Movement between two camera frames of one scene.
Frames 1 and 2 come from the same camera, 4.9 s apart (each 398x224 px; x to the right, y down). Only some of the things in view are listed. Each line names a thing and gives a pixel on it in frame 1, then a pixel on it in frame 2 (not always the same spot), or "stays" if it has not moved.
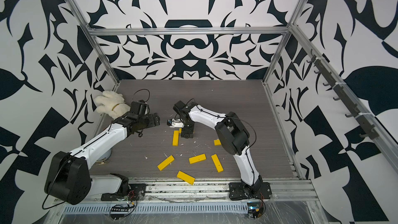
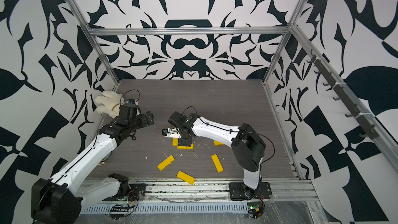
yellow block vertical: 166,163 stays
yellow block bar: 197,158 to 184,147
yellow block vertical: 217,142 stays
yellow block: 217,164 stays
